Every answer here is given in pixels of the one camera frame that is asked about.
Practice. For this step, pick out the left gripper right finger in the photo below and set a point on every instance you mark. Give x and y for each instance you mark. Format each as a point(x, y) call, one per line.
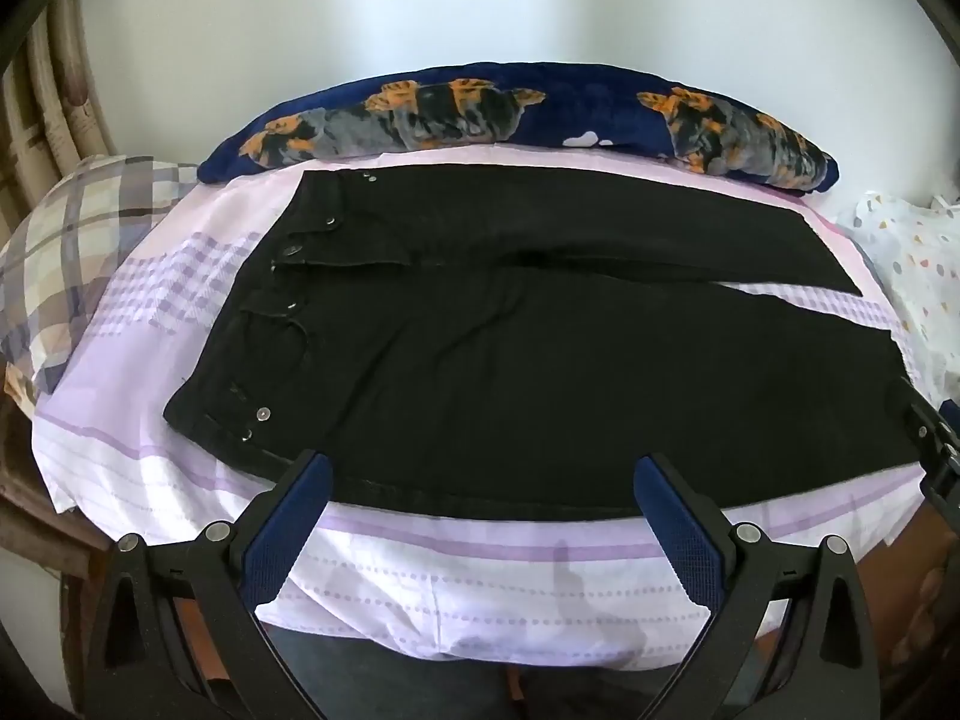
point(824, 663)

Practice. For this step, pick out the black denim pants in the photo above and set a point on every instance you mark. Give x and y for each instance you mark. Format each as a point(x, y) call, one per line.
point(505, 342)

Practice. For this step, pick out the beige plaid pillow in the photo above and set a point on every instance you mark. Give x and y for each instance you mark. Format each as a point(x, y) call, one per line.
point(57, 264)

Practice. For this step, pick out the white polka dot pillow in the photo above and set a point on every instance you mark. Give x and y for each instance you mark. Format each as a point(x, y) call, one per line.
point(913, 251)

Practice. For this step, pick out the rattan headboard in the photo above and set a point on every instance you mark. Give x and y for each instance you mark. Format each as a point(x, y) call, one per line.
point(50, 118)

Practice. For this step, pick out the wooden bed frame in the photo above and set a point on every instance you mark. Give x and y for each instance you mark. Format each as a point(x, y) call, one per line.
point(66, 543)

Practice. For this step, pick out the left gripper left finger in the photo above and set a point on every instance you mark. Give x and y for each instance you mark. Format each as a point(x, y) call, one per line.
point(140, 664)

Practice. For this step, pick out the navy dog print bolster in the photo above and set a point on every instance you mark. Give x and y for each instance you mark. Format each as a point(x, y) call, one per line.
point(543, 105)

